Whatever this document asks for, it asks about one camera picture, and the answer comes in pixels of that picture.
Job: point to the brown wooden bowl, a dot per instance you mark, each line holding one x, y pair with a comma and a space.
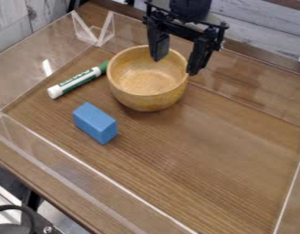
145, 85

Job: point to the clear acrylic corner bracket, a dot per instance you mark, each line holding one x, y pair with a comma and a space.
94, 35

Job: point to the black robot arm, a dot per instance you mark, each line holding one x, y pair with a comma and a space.
185, 18

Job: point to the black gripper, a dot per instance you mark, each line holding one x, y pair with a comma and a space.
187, 19

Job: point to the green and white marker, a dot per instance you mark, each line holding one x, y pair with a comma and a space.
76, 81

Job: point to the clear acrylic front barrier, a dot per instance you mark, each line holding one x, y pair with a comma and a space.
94, 199

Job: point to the black metal base plate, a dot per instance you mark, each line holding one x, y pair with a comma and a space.
43, 227

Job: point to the blue rectangular block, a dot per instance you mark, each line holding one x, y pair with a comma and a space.
95, 122

